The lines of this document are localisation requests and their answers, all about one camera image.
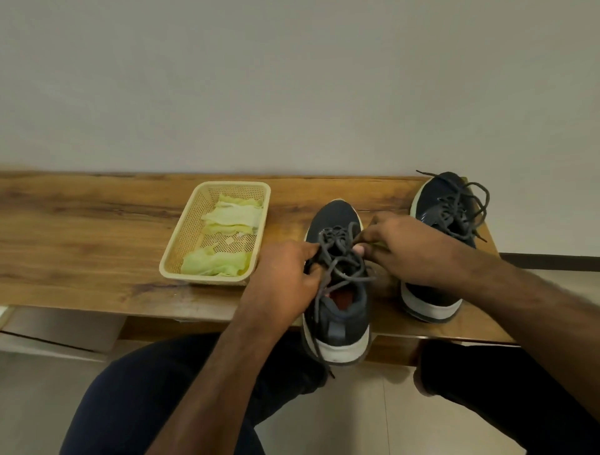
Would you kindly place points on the person's right hand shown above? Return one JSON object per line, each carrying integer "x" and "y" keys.
{"x": 422, "y": 253}

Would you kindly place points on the person's left forearm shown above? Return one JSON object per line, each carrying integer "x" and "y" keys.
{"x": 211, "y": 398}

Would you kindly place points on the grey shoelace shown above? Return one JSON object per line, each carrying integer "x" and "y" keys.
{"x": 337, "y": 244}
{"x": 461, "y": 211}

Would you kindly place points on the cream plastic mesh basket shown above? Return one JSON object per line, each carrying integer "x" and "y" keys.
{"x": 180, "y": 239}

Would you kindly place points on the dark baseboard strip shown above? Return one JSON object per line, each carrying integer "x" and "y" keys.
{"x": 548, "y": 262}

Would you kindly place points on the person's left hand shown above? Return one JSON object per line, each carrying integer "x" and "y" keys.
{"x": 281, "y": 286}

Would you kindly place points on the dark sneaker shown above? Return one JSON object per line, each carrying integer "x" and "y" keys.
{"x": 431, "y": 192}
{"x": 333, "y": 213}

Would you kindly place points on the person's right forearm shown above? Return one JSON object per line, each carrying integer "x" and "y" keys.
{"x": 548, "y": 328}

